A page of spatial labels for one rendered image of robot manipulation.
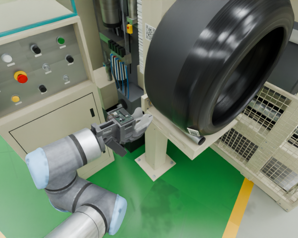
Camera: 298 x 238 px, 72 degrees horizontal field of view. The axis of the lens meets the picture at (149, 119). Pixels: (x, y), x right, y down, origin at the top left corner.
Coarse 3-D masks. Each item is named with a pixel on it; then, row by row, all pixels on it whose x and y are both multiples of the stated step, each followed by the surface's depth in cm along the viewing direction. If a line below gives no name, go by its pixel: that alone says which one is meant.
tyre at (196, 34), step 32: (192, 0) 61; (224, 0) 57; (256, 0) 54; (288, 0) 62; (160, 32) 65; (192, 32) 58; (224, 32) 54; (256, 32) 55; (288, 32) 71; (160, 64) 66; (192, 64) 58; (224, 64) 56; (256, 64) 96; (160, 96) 72; (192, 96) 61; (224, 96) 105; (192, 128) 73
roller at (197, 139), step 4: (152, 104) 107; (160, 112) 104; (184, 132) 95; (192, 136) 92; (196, 136) 91; (200, 136) 91; (196, 140) 91; (200, 140) 90; (204, 140) 92; (200, 144) 92
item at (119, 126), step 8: (112, 112) 59; (120, 112) 59; (112, 120) 56; (120, 120) 56; (128, 120) 57; (96, 128) 53; (104, 128) 54; (112, 128) 56; (120, 128) 55; (128, 128) 57; (96, 136) 54; (104, 136) 56; (112, 136) 58; (120, 136) 57; (128, 136) 60; (104, 144) 55
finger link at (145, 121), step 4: (144, 116) 62; (148, 116) 63; (152, 116) 68; (140, 120) 62; (144, 120) 63; (148, 120) 65; (136, 124) 62; (140, 124) 63; (144, 124) 64; (148, 124) 65; (136, 128) 63; (140, 128) 63
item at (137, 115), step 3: (138, 108) 64; (135, 111) 64; (138, 111) 65; (141, 111) 66; (132, 114) 64; (135, 114) 65; (138, 114) 66; (141, 114) 67; (144, 114) 68; (150, 114) 69; (135, 117) 66; (138, 117) 66; (141, 117) 67; (138, 120) 66
